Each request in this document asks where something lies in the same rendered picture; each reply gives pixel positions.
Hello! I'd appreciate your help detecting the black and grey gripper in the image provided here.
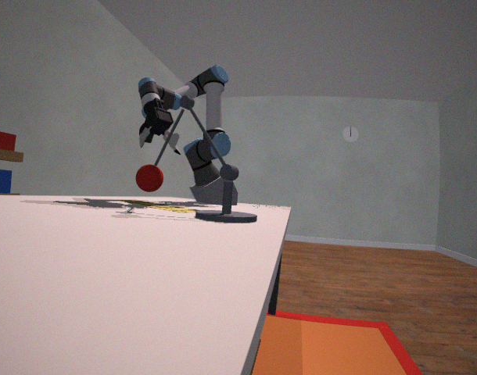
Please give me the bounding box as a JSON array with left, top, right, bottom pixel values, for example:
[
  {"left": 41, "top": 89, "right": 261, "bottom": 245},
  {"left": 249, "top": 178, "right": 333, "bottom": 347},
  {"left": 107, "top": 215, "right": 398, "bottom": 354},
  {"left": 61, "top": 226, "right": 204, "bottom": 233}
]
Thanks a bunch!
[{"left": 139, "top": 98, "right": 181, "bottom": 155}]

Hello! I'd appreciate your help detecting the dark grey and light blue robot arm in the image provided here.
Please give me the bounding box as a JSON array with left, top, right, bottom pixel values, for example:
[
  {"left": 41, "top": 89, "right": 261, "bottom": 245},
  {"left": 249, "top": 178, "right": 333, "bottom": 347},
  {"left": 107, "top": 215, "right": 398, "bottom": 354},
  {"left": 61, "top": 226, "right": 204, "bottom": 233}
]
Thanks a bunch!
[{"left": 138, "top": 65, "right": 231, "bottom": 186}]

